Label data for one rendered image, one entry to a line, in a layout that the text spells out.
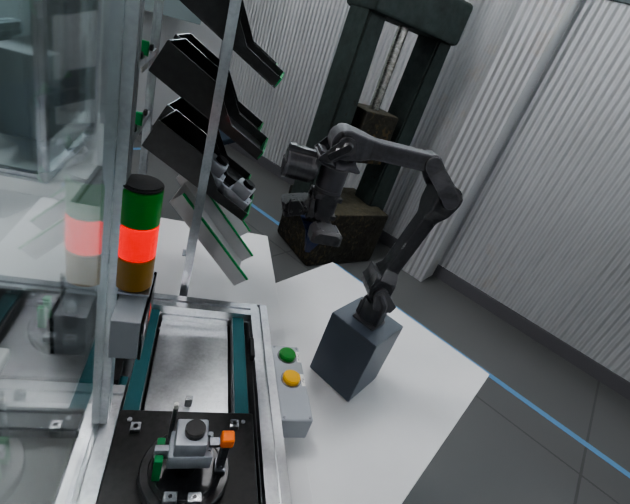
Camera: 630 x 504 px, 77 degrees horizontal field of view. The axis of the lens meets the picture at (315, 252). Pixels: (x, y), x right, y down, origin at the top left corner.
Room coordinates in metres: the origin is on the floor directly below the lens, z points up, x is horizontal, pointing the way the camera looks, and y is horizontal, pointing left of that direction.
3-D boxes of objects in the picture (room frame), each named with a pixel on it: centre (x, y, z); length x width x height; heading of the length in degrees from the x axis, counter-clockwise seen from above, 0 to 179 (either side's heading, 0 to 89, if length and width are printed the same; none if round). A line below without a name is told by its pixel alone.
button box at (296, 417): (0.65, -0.05, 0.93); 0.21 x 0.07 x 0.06; 21
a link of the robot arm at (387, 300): (0.83, -0.18, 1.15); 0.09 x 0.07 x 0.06; 17
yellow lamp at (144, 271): (0.44, 0.23, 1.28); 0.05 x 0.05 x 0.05
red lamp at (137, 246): (0.44, 0.23, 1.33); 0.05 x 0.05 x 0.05
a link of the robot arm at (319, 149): (0.76, 0.06, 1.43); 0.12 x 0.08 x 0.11; 107
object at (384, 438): (0.86, -0.14, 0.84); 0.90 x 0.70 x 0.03; 148
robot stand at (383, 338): (0.83, -0.19, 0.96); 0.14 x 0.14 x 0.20; 58
